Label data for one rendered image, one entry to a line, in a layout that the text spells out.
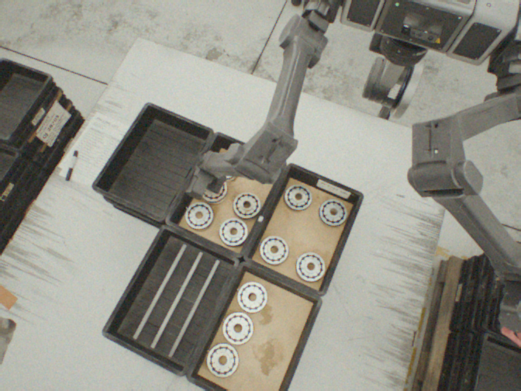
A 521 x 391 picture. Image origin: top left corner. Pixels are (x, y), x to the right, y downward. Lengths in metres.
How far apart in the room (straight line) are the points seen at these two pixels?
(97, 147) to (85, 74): 1.24
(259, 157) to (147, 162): 0.86
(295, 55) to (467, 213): 0.50
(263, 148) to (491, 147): 2.30
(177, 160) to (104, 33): 1.78
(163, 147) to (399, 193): 0.99
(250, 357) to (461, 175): 0.92
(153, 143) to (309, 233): 0.71
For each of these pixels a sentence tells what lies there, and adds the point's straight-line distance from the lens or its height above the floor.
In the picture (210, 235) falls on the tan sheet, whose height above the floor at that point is 0.83.
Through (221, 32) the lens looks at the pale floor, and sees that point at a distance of 3.01.
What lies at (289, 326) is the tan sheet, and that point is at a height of 0.83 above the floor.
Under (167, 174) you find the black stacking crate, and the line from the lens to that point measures 1.53.
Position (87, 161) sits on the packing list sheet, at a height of 0.70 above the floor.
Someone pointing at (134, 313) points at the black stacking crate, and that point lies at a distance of 1.44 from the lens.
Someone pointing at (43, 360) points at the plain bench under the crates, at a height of 0.70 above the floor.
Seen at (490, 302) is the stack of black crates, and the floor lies 0.49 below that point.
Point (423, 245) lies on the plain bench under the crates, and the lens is 1.69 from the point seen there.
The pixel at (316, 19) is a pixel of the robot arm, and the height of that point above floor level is 1.47.
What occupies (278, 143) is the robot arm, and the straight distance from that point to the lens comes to 0.76.
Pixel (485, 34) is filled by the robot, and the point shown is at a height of 1.48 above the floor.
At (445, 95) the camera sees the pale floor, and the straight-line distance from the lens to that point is 2.98.
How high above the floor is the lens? 2.21
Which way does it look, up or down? 70 degrees down
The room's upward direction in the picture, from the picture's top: 3 degrees clockwise
